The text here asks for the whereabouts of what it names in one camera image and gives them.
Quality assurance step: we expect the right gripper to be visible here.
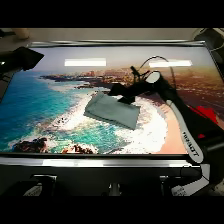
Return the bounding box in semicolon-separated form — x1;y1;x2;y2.
107;81;135;105

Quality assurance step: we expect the grey garment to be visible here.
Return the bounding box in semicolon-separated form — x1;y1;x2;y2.
83;92;142;131

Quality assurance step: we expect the red garment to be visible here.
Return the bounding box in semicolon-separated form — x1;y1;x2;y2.
189;105;220;140

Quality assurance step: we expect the black cable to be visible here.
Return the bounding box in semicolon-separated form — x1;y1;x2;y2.
137;55;178;88

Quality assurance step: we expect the silver frame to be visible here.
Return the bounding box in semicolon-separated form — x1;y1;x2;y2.
0;39;224;197

